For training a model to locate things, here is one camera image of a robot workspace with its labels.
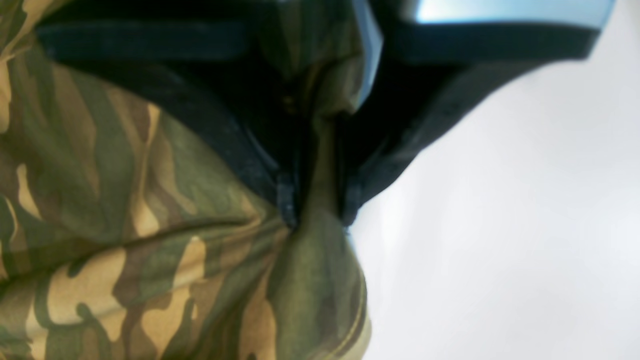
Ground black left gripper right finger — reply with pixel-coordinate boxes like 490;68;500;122
340;0;603;226

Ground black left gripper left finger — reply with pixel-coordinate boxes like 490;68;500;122
35;0;303;228

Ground camouflage t-shirt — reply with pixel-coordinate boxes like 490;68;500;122
1;0;371;360

